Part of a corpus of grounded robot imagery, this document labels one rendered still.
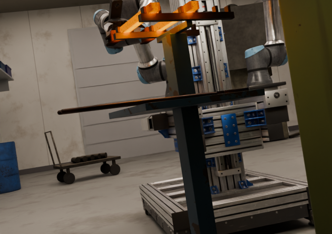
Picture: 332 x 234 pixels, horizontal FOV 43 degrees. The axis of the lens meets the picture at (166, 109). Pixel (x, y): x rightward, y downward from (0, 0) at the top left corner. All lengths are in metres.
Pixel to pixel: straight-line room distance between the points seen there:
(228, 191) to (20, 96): 8.21
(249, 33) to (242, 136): 6.18
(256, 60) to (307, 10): 1.43
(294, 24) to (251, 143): 1.40
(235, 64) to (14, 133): 5.25
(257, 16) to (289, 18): 7.48
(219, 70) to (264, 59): 0.27
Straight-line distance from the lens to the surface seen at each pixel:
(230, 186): 2.64
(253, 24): 8.58
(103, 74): 10.31
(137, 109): 1.17
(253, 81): 2.52
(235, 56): 8.41
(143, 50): 2.35
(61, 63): 10.40
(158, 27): 1.44
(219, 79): 2.55
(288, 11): 1.15
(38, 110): 10.31
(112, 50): 1.92
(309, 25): 1.11
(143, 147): 10.30
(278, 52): 2.61
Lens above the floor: 0.69
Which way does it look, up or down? 2 degrees up
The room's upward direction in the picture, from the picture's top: 9 degrees counter-clockwise
